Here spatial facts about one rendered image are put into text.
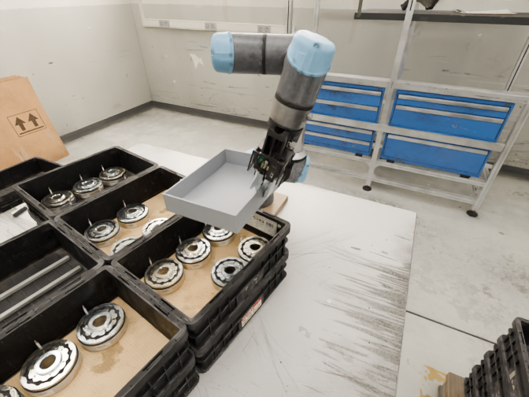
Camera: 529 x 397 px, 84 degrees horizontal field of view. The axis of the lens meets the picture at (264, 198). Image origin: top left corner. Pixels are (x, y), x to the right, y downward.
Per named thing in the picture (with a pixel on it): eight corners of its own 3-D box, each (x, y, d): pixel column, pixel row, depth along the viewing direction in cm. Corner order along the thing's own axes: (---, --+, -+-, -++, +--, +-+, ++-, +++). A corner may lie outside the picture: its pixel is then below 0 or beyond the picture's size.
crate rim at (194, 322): (218, 195, 102) (217, 189, 100) (292, 229, 87) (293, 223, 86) (110, 268, 75) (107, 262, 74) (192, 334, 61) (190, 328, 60)
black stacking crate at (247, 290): (220, 217, 107) (217, 191, 100) (290, 252, 93) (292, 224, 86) (122, 292, 81) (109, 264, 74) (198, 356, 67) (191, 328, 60)
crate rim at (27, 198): (117, 150, 130) (116, 144, 129) (161, 169, 116) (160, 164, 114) (13, 191, 104) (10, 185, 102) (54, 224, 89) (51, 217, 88)
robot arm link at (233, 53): (243, 34, 98) (206, 17, 54) (276, 35, 97) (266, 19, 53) (243, 72, 103) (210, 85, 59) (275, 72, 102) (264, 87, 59)
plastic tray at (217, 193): (226, 162, 92) (224, 147, 89) (285, 176, 84) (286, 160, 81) (167, 210, 72) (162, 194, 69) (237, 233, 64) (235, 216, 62)
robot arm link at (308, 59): (336, 38, 52) (342, 52, 45) (312, 97, 59) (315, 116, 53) (294, 24, 51) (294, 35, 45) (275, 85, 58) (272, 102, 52)
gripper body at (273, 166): (244, 172, 62) (259, 122, 55) (260, 154, 69) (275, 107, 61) (276, 188, 61) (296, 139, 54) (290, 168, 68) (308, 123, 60)
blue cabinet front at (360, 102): (291, 139, 277) (294, 76, 245) (370, 155, 252) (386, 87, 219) (290, 140, 275) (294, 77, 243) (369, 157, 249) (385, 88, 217)
